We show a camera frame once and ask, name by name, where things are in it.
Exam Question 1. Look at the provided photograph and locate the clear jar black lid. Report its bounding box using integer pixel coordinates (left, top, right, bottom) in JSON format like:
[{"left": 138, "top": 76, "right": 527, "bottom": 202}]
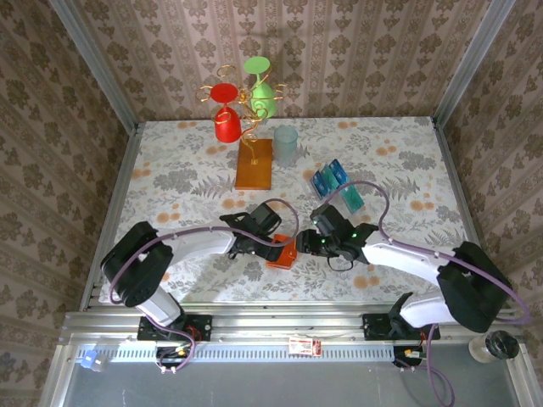
[{"left": 468, "top": 332, "right": 521, "bottom": 365}]

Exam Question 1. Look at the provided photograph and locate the blue plastic card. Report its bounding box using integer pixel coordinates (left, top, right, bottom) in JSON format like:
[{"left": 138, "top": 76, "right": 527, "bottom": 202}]
[
  {"left": 311, "top": 170, "right": 331, "bottom": 200},
  {"left": 327, "top": 158, "right": 348, "bottom": 187}
]

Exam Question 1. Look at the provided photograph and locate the grey metal panel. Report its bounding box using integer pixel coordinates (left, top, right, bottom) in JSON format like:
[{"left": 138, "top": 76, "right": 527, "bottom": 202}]
[{"left": 63, "top": 360, "right": 521, "bottom": 407}]

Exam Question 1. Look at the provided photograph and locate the floral patterned tablecloth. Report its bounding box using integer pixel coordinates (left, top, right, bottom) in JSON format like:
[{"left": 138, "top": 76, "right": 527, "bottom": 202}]
[{"left": 99, "top": 117, "right": 489, "bottom": 303}]

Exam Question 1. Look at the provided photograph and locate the red plastic wine glass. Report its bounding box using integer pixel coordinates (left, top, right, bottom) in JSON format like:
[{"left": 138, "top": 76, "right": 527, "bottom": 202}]
[{"left": 210, "top": 83, "right": 243, "bottom": 143}]

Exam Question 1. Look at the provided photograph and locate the aluminium frame rail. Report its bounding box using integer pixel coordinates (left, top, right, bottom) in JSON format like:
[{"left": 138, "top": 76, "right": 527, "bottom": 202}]
[{"left": 59, "top": 308, "right": 522, "bottom": 345}]

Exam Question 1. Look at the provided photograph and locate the white slotted cable duct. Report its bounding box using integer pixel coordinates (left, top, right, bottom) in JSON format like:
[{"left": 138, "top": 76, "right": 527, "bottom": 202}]
[{"left": 74, "top": 343, "right": 395, "bottom": 364}]

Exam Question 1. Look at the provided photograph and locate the orange card holder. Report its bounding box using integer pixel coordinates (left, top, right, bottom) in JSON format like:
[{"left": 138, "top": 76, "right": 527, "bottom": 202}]
[{"left": 265, "top": 232, "right": 301, "bottom": 270}]

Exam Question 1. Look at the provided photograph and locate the aluminium table side rail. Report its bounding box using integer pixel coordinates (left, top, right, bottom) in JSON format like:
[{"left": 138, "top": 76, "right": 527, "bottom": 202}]
[
  {"left": 78, "top": 121, "right": 143, "bottom": 313},
  {"left": 431, "top": 118, "right": 484, "bottom": 249}
]

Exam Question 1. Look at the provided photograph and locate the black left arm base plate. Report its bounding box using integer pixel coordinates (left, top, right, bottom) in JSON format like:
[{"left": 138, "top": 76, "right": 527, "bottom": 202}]
[{"left": 137, "top": 314, "right": 213, "bottom": 343}]

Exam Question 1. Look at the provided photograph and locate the thin black wire loop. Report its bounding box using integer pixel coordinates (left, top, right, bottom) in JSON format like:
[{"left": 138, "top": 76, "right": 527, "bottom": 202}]
[{"left": 326, "top": 253, "right": 356, "bottom": 273}]

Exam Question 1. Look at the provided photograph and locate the gold wire rack wooden base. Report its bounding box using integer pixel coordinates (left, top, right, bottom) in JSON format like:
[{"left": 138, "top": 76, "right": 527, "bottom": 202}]
[{"left": 195, "top": 64, "right": 289, "bottom": 191}]

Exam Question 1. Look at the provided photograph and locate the green plastic wine glass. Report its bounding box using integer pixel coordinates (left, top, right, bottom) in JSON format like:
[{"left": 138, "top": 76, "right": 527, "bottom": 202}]
[{"left": 243, "top": 56, "right": 279, "bottom": 120}]

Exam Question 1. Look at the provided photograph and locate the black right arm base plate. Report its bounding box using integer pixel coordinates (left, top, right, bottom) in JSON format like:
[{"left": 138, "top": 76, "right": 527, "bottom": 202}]
[{"left": 361, "top": 312, "right": 441, "bottom": 342}]

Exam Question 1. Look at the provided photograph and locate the aluminium frame post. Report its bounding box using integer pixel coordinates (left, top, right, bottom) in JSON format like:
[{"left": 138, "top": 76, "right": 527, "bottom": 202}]
[
  {"left": 46, "top": 0, "right": 141, "bottom": 132},
  {"left": 431, "top": 0, "right": 518, "bottom": 126}
]

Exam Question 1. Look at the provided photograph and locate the small red white box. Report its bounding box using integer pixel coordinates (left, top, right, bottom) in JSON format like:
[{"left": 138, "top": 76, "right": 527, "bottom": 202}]
[{"left": 288, "top": 337, "right": 322, "bottom": 357}]

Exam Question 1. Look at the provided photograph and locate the translucent pale blue cup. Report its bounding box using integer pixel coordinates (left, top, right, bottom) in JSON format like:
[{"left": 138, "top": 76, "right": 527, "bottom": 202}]
[{"left": 272, "top": 125, "right": 299, "bottom": 167}]

